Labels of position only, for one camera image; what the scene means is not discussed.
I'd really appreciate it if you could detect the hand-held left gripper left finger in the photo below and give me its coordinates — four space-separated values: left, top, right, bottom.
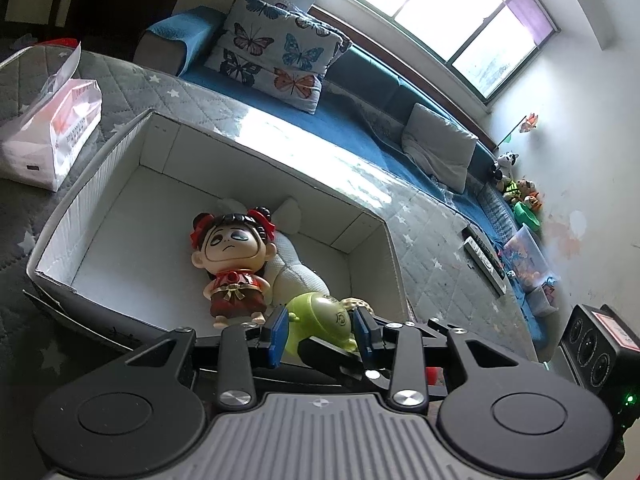
122 305 291 409

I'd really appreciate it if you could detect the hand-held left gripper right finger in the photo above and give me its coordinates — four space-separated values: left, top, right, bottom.
352 306 546 411

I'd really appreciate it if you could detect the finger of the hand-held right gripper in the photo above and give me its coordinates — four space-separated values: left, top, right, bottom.
298 336 396 392

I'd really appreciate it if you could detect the green round toy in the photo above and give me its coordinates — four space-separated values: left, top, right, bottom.
282 292 359 357

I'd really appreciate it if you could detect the white bunny plush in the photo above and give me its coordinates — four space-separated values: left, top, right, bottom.
215 197 332 309

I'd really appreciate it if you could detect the red round toy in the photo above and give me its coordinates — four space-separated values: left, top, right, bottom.
425 366 446 396

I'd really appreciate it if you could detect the red dress doll figure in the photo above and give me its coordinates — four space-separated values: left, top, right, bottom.
190 206 279 330

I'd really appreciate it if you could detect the grey cardboard box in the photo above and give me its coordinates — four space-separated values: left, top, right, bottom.
25 107 414 357

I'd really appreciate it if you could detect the grey quilted desktop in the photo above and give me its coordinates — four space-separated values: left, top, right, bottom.
0 45 546 411

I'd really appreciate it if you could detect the clear plastic container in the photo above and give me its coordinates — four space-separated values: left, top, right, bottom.
501 225 551 291

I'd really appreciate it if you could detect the light remote control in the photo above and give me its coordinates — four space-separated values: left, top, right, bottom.
463 237 507 297

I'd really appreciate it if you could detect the dark remote control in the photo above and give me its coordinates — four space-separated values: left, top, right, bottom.
466 223 507 276

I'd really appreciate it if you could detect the orange plush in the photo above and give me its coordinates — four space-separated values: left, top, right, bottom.
520 178 544 210

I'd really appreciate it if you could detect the grey pillow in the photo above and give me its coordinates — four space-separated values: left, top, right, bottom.
401 102 479 194

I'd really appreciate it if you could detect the black and white plush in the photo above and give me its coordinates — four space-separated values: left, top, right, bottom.
489 151 520 183

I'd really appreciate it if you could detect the blue sofa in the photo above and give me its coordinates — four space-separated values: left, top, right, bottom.
134 5 551 357

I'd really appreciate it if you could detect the butterfly print pillow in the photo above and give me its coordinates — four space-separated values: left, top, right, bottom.
260 0 354 81
204 0 346 116

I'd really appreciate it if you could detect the tissue pack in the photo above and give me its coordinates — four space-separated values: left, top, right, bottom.
0 41 104 192

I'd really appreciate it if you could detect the window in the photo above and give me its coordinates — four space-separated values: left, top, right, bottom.
307 0 559 104

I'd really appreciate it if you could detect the purple curtain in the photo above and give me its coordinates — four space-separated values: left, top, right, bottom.
507 0 556 44

